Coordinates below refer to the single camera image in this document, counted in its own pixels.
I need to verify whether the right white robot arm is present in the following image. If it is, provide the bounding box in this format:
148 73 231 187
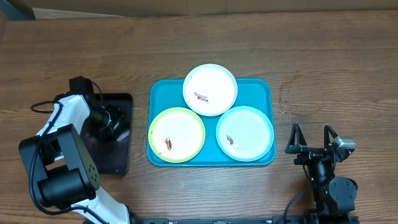
283 123 359 223

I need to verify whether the green and pink sponge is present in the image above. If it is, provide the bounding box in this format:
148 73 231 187
116 129 130 142

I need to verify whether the light blue rimmed plate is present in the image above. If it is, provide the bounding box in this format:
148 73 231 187
215 106 275 162

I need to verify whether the brown cardboard backdrop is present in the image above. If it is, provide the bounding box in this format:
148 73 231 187
1 0 397 20

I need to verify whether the yellow-green rimmed plate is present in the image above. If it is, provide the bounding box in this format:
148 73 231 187
148 107 206 163

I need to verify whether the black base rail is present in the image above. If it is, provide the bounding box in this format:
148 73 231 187
130 215 360 224

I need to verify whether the teal plastic serving tray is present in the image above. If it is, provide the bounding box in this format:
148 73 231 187
147 78 277 167

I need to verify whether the white plate with sauce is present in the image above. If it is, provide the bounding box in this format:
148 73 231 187
182 63 238 116

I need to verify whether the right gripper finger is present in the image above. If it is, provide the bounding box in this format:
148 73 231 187
285 123 308 154
323 124 338 149

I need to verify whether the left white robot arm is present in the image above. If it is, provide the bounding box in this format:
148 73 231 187
19 77 137 223

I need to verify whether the black rectangular water tray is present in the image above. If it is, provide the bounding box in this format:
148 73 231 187
80 93 133 175

